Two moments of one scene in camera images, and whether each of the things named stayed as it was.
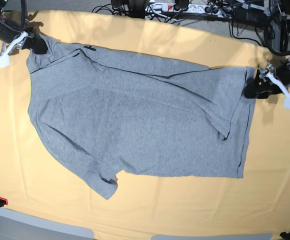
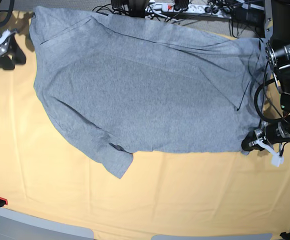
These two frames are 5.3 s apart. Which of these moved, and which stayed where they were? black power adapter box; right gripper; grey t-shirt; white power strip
Moved: grey t-shirt; right gripper
Stayed: black power adapter box; white power strip
